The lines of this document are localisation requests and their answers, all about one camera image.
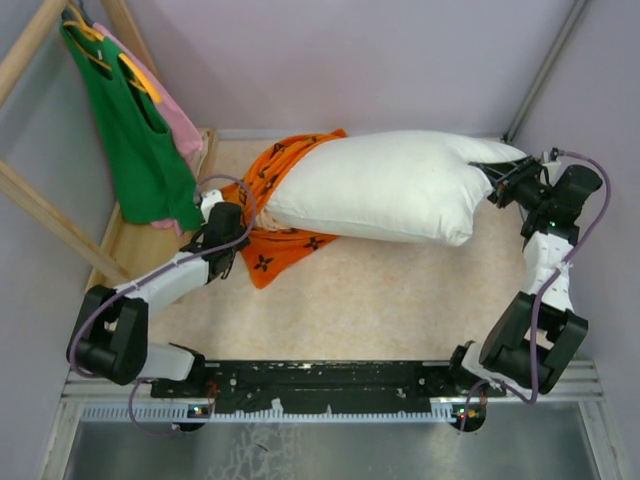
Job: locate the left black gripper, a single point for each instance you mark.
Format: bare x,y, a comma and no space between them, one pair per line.
240,231

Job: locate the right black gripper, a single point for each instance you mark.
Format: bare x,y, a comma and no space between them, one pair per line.
504,189

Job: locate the orange patterned pillowcase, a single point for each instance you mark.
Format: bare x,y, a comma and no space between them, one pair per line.
278,239

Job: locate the green tank top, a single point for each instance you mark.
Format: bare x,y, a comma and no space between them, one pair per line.
130,130

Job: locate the white pillow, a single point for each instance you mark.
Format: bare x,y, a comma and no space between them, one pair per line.
403,186

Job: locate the yellow clothes hanger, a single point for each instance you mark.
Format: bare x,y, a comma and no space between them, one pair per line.
138,80

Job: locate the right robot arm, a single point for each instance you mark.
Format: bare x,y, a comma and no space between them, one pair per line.
539,333

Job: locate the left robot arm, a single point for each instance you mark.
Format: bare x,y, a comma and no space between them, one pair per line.
110,339

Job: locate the wooden clothes rack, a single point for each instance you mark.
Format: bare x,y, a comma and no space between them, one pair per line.
48,139

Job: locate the pink shirt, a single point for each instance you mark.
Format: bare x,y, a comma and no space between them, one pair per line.
165,115

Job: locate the teal clothes hanger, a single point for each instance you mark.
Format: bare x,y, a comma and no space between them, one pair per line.
80,7

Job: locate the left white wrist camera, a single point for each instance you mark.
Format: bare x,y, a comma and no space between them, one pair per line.
208,200

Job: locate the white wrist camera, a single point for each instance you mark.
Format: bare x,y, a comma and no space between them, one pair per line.
551,156
208,200

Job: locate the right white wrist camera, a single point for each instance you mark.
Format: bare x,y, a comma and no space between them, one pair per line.
551,156

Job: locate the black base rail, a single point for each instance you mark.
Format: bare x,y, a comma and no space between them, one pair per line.
253,392

